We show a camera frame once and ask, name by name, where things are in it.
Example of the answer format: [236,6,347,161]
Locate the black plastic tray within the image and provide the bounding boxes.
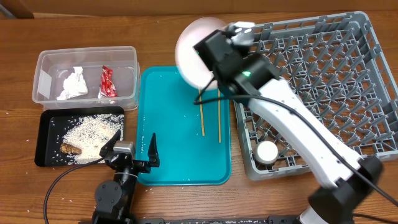
[34,106,124,167]

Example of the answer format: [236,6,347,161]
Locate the red foil snack wrapper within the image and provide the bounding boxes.
[98,66,118,98]

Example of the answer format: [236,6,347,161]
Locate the grey plastic dishwasher rack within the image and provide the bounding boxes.
[252,12,397,161]

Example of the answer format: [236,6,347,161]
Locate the large white round plate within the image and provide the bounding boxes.
[175,17,226,89]

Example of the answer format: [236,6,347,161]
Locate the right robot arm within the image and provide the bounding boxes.
[193,29,383,223]

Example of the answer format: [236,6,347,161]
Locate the white paper napkin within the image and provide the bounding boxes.
[57,67,88,100]

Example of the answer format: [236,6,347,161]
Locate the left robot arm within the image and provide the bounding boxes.
[91,131,160,223]

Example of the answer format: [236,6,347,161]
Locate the teal plastic serving tray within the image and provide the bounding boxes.
[136,67,232,186]

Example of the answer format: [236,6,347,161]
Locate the clear plastic bin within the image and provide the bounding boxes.
[32,46,141,110]

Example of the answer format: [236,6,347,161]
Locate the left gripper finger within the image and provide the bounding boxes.
[99,129,121,157]
[147,133,160,167]

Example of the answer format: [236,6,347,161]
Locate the white plastic cup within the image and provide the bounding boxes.
[254,141,279,165]

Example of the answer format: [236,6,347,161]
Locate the brown food scraps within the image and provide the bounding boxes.
[60,143,82,155]

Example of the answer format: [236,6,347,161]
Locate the white rice grains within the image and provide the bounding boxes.
[63,118,124,164]

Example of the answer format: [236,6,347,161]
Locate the wooden chopstick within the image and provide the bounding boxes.
[198,89,205,136]
[218,90,221,143]

